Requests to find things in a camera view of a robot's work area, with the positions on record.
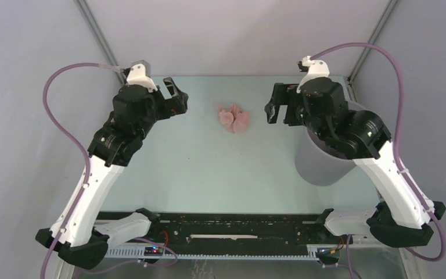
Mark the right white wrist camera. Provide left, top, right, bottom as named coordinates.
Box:
left=296, top=56, right=330, bottom=94

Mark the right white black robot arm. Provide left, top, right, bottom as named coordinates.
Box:
left=265, top=77, right=445, bottom=248

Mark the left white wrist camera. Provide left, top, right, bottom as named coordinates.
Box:
left=126, top=60, right=159, bottom=92

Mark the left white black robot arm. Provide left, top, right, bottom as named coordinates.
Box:
left=35, top=77, right=188, bottom=270

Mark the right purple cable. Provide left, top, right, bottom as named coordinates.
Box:
left=309, top=42, right=446, bottom=263

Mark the pink plastic trash bag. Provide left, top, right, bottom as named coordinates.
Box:
left=217, top=103, right=250, bottom=134

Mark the right metal corner post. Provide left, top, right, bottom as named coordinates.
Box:
left=348, top=0, right=401, bottom=84

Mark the purple cable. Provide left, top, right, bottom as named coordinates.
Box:
left=39, top=62, right=126, bottom=279
left=309, top=42, right=446, bottom=263

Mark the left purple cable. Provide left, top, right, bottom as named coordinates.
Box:
left=39, top=62, right=126, bottom=279

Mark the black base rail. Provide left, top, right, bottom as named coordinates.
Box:
left=92, top=210, right=362, bottom=257

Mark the grey trash bin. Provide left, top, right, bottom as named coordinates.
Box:
left=294, top=99, right=368, bottom=188

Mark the left metal corner post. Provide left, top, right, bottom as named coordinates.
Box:
left=73, top=0, right=118, bottom=66

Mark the metal corner post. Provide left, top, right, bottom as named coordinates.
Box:
left=73, top=0, right=118, bottom=66
left=348, top=0, right=401, bottom=84

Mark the white cable duct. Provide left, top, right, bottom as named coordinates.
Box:
left=105, top=245, right=319, bottom=261

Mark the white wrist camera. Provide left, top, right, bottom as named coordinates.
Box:
left=296, top=56, right=330, bottom=94
left=126, top=60, right=159, bottom=92

